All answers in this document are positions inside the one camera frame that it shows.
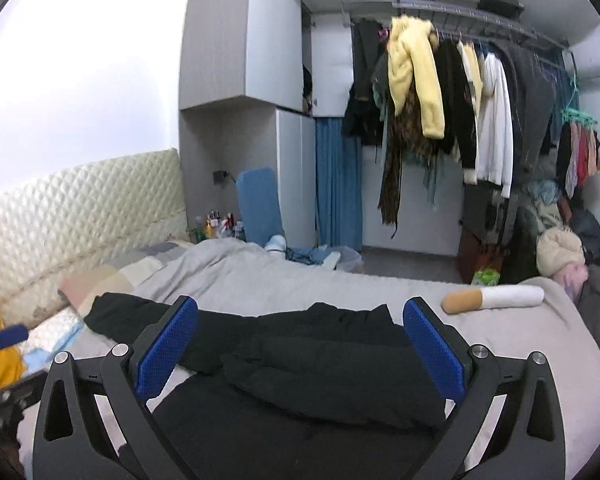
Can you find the grey tall wardrobe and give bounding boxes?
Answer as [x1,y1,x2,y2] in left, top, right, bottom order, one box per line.
[177,0,356,252]

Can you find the metal clothes rail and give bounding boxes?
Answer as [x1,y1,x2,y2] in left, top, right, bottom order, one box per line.
[340,0,570,51]

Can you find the teal clip hanger with socks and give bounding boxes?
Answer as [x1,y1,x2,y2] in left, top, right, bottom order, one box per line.
[556,77,600,200]

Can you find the brown patterned scarf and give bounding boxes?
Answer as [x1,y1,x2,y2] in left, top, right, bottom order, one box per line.
[378,86,436,231]

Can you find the patchwork pillow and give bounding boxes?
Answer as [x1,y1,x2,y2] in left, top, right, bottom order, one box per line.
[58,240,193,318]

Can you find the yellow fleece jacket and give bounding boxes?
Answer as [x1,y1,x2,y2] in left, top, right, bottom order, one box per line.
[387,15,445,140]

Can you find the bottles on nightstand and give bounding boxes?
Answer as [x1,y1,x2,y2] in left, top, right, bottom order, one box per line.
[188,210,246,244]

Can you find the pile of clothes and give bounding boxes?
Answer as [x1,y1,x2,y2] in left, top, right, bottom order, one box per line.
[504,180,600,347]

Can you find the blue chair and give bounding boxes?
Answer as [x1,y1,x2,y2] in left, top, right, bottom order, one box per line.
[236,168,284,247]

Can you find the green bag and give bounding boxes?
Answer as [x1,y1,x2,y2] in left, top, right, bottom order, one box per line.
[471,266,501,287]

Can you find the black hanging coat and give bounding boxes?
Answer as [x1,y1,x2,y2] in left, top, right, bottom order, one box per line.
[342,20,387,146]

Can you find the cream quilted headboard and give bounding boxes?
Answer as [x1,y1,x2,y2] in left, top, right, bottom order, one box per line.
[0,148,187,327]

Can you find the white hanging garment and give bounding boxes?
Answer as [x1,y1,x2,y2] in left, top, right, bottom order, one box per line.
[464,53,514,198]

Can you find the black garment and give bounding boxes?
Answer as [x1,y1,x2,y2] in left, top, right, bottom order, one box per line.
[83,291,449,480]

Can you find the grey bed sheet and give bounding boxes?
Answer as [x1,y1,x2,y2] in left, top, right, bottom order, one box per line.
[17,237,600,480]

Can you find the blue curtain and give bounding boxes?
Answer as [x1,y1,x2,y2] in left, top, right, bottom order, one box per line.
[315,117,363,250]

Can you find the cigarette shaped pillow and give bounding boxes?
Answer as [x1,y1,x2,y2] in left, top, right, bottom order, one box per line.
[441,285,545,315]

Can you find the cream beanie hat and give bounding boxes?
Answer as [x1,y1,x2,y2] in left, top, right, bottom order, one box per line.
[536,228,585,278]

